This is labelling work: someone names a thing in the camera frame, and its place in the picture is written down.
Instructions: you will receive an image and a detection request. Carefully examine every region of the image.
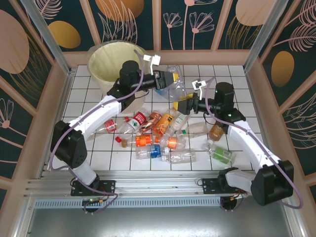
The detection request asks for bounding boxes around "clear bottle blue purple label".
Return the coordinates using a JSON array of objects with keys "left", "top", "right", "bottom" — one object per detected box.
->
[{"left": 157, "top": 64, "right": 190, "bottom": 102}]

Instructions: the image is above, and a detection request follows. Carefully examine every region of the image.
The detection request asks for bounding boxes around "clear bottle white green label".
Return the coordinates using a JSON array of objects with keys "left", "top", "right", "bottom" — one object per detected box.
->
[{"left": 164, "top": 110, "right": 191, "bottom": 138}]

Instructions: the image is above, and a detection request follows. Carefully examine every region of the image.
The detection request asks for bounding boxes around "clear bottle cream label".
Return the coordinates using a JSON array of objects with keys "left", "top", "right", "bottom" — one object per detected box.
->
[{"left": 174, "top": 122, "right": 209, "bottom": 136}]

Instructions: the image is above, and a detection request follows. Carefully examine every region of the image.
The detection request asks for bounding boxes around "orange juice bottle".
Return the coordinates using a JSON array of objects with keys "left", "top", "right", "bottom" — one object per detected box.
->
[{"left": 152, "top": 113, "right": 175, "bottom": 138}]

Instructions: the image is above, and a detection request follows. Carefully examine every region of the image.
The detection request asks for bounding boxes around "cream plastic bin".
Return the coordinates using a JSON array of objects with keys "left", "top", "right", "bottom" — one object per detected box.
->
[{"left": 87, "top": 41, "right": 149, "bottom": 115}]

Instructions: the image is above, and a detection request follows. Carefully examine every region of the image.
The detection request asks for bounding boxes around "crushed clear bottle orange label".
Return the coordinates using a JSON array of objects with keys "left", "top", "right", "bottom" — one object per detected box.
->
[{"left": 153, "top": 134, "right": 188, "bottom": 151}]

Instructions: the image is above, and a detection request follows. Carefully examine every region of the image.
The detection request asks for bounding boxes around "amber tea bottle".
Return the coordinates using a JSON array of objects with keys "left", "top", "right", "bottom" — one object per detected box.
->
[{"left": 207, "top": 123, "right": 226, "bottom": 142}]

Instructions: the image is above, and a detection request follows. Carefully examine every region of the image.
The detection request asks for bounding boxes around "clear unlabelled bottle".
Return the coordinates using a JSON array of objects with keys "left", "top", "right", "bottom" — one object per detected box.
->
[{"left": 161, "top": 149, "right": 197, "bottom": 164}]

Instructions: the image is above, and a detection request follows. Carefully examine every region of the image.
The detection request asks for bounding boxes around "clear bottle red white label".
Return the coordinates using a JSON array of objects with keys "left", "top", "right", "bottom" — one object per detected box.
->
[{"left": 115, "top": 111, "right": 149, "bottom": 144}]

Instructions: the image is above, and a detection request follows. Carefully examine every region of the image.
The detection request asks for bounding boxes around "clear bottle small red label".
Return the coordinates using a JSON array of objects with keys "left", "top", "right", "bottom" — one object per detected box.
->
[{"left": 91, "top": 116, "right": 130, "bottom": 136}]

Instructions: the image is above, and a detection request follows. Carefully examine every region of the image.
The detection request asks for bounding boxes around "base wiring connector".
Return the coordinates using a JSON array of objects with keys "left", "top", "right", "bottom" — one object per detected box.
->
[
  {"left": 228, "top": 192, "right": 248, "bottom": 201},
  {"left": 81, "top": 196, "right": 109, "bottom": 206}
]

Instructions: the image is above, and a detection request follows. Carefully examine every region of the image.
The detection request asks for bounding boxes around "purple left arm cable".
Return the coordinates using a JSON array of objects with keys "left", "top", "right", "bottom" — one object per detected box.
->
[{"left": 48, "top": 49, "right": 150, "bottom": 216}]

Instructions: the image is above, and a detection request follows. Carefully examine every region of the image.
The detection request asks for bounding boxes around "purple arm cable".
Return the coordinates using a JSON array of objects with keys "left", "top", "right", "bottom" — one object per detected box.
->
[
  {"left": 48, "top": 49, "right": 150, "bottom": 216},
  {"left": 203, "top": 77, "right": 305, "bottom": 212}
]

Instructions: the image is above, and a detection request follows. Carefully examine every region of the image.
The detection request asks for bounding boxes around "aluminium side rail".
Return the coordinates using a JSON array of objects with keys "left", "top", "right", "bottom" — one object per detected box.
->
[
  {"left": 37, "top": 69, "right": 76, "bottom": 180},
  {"left": 243, "top": 68, "right": 282, "bottom": 177}
]

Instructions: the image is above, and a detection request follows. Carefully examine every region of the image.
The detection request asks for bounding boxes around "aluminium frame post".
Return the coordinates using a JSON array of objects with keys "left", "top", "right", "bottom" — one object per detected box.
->
[
  {"left": 243, "top": 0, "right": 291, "bottom": 73},
  {"left": 19, "top": 0, "right": 75, "bottom": 76}
]

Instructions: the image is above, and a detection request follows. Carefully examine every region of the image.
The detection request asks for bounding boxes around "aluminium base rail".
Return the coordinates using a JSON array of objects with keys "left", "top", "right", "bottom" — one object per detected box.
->
[{"left": 23, "top": 169, "right": 296, "bottom": 198}]

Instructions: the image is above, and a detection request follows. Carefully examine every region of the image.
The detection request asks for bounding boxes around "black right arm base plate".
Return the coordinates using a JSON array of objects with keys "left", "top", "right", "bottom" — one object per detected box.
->
[{"left": 201, "top": 178, "right": 247, "bottom": 196}]

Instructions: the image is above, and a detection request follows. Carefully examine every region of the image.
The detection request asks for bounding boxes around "perforated metal cable tray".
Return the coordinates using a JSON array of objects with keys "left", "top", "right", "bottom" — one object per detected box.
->
[{"left": 33, "top": 198, "right": 224, "bottom": 208}]

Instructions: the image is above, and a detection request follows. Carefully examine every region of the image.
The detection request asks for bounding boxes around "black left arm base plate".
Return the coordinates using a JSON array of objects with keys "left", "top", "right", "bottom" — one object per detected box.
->
[{"left": 71, "top": 179, "right": 117, "bottom": 197}]

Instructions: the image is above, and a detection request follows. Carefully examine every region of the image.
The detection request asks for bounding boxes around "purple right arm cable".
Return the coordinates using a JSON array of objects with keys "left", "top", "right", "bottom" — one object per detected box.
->
[{"left": 203, "top": 77, "right": 305, "bottom": 212}]

